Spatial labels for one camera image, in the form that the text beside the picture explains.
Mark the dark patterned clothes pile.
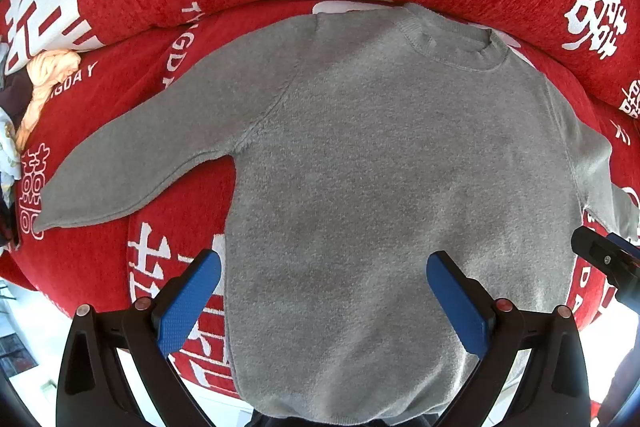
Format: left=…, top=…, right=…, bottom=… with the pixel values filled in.
left=1, top=42, right=32, bottom=253

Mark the grey knit sweater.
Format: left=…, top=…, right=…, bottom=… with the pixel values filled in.
left=34, top=2, right=640, bottom=426

